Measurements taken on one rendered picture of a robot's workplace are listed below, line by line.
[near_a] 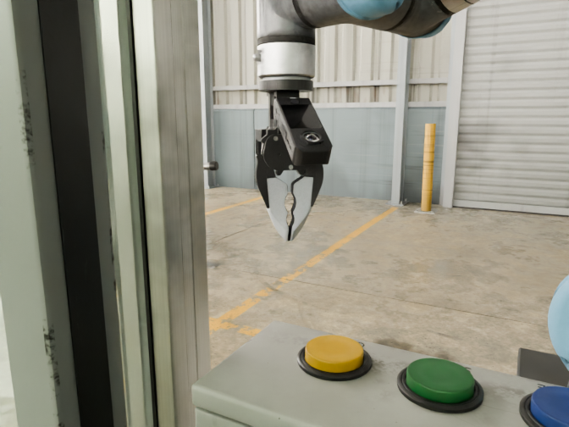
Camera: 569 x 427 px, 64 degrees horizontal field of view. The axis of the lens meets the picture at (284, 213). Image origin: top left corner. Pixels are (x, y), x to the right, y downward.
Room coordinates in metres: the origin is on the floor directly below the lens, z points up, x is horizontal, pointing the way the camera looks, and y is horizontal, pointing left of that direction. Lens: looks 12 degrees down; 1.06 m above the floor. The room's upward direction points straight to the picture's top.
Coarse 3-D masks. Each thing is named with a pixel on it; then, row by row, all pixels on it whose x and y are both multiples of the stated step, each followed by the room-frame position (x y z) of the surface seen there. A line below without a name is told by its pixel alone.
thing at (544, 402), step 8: (536, 392) 0.24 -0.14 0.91; (544, 392) 0.24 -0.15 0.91; (552, 392) 0.24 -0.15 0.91; (560, 392) 0.24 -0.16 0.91; (568, 392) 0.24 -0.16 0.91; (536, 400) 0.23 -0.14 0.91; (544, 400) 0.23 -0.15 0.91; (552, 400) 0.23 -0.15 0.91; (560, 400) 0.23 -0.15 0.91; (568, 400) 0.23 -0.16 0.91; (536, 408) 0.22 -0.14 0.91; (544, 408) 0.22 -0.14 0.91; (552, 408) 0.22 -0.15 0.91; (560, 408) 0.22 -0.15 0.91; (568, 408) 0.22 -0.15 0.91; (536, 416) 0.22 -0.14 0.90; (544, 416) 0.22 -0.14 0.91; (552, 416) 0.22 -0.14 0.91; (560, 416) 0.22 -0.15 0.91; (568, 416) 0.22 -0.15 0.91; (544, 424) 0.22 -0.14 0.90; (552, 424) 0.21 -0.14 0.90; (560, 424) 0.21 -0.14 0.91; (568, 424) 0.21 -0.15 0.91
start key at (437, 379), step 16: (416, 368) 0.26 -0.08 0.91; (432, 368) 0.26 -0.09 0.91; (448, 368) 0.26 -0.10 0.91; (464, 368) 0.26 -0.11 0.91; (416, 384) 0.25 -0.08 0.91; (432, 384) 0.25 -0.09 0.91; (448, 384) 0.25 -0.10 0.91; (464, 384) 0.25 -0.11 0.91; (432, 400) 0.24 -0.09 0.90; (448, 400) 0.24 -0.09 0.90; (464, 400) 0.24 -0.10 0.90
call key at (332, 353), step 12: (324, 336) 0.31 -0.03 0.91; (336, 336) 0.31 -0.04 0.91; (312, 348) 0.29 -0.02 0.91; (324, 348) 0.29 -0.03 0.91; (336, 348) 0.29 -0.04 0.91; (348, 348) 0.29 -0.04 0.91; (360, 348) 0.29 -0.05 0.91; (312, 360) 0.28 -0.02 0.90; (324, 360) 0.27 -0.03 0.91; (336, 360) 0.27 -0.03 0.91; (348, 360) 0.27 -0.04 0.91; (360, 360) 0.28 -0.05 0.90; (336, 372) 0.27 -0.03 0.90
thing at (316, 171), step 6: (312, 168) 0.61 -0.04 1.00; (318, 168) 0.61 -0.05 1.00; (306, 174) 0.60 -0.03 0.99; (312, 174) 0.61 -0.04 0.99; (318, 174) 0.61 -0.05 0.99; (318, 180) 0.61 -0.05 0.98; (312, 186) 0.61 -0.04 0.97; (318, 186) 0.61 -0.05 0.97; (312, 192) 0.61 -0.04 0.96; (318, 192) 0.61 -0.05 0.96; (312, 198) 0.61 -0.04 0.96; (312, 204) 0.61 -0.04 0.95
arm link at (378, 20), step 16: (304, 0) 0.56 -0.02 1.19; (320, 0) 0.54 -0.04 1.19; (336, 0) 0.53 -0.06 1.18; (352, 0) 0.52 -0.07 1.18; (368, 0) 0.50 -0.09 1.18; (384, 0) 0.51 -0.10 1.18; (400, 0) 0.53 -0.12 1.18; (304, 16) 0.57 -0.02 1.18; (320, 16) 0.56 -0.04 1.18; (336, 16) 0.55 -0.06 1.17; (352, 16) 0.53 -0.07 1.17; (368, 16) 0.53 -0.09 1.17; (384, 16) 0.56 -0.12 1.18; (400, 16) 0.58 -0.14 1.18
